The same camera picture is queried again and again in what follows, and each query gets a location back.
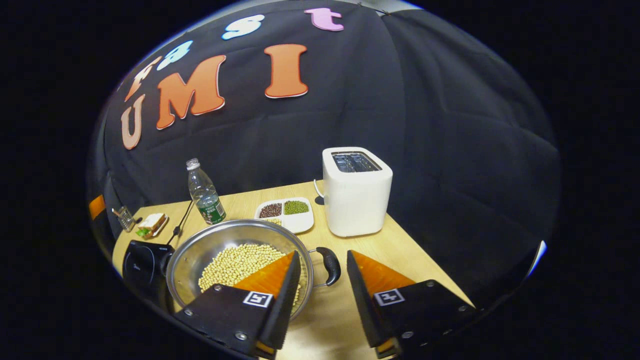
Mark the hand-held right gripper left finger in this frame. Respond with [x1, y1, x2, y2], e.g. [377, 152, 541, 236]
[172, 250, 302, 360]

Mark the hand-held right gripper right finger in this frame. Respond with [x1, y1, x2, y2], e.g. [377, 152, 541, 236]
[346, 249, 478, 360]

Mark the black induction cooktop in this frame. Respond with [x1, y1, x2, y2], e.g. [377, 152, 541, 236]
[121, 240, 176, 313]

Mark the steel pot with black handles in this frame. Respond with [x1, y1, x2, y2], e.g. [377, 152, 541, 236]
[165, 219, 342, 321]

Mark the small glass holder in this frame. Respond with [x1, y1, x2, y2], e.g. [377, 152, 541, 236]
[111, 205, 137, 233]

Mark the sandwich with lettuce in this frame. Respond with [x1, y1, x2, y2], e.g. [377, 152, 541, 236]
[136, 213, 167, 238]

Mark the heap of soybeans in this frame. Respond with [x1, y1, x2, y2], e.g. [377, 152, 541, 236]
[198, 243, 303, 306]

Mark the small white saucer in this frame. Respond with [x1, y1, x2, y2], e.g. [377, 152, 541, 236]
[142, 215, 169, 240]

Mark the white divided bean plate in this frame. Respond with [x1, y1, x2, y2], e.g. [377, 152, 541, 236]
[254, 196, 315, 235]

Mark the white toaster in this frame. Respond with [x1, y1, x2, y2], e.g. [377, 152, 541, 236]
[321, 146, 394, 238]

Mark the clear plastic water bottle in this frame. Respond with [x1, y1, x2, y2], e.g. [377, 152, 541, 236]
[186, 158, 227, 226]

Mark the black power cable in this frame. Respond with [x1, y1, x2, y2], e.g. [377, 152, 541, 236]
[166, 200, 195, 246]

